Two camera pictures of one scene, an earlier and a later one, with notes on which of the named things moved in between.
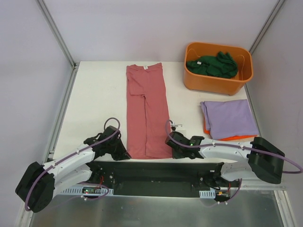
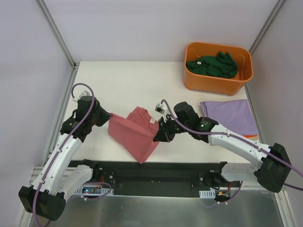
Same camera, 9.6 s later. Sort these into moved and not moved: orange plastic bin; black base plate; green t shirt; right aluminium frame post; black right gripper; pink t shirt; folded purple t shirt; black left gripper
Moved: black right gripper; pink t shirt; black left gripper
Not moved: green t shirt; black base plate; folded purple t shirt; orange plastic bin; right aluminium frame post
